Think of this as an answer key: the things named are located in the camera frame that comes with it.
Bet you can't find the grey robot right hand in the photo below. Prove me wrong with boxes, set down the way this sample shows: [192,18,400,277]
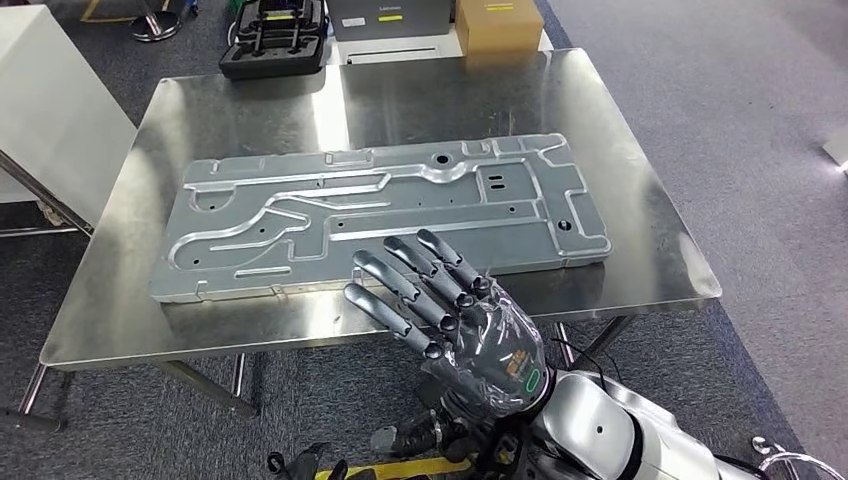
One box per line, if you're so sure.
[342,228,552,465]

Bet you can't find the stainless steel workbench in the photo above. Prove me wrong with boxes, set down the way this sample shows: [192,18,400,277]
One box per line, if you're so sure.
[16,46,725,435]

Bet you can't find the large grey metal plate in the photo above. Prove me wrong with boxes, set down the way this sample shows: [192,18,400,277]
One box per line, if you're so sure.
[148,132,614,305]

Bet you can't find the white low table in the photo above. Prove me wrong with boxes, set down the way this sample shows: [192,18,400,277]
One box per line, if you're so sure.
[329,29,555,68]

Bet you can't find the chrome metal hook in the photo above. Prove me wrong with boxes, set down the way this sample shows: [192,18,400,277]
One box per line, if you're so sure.
[751,435,848,480]

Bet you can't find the brown cardboard box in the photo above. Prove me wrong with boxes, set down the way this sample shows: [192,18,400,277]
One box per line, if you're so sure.
[454,0,547,58]

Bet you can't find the grey box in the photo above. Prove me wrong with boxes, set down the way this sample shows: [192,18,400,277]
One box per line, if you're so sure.
[325,0,458,43]

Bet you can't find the black foam case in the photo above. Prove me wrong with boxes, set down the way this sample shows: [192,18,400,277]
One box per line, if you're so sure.
[217,0,331,83]

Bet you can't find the white floor block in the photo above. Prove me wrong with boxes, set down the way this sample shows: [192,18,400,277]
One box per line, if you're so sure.
[821,127,848,175]

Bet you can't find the round chrome stanchion base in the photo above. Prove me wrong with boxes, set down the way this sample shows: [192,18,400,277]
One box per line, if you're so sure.
[128,0,184,43]

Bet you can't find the white side cabinet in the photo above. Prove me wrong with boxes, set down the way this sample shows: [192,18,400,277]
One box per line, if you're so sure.
[0,4,138,241]

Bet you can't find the yellow floor tape line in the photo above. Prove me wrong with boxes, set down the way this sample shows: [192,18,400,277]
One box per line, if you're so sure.
[79,0,175,25]

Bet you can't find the black cable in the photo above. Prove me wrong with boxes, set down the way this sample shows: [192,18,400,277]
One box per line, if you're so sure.
[549,336,625,392]

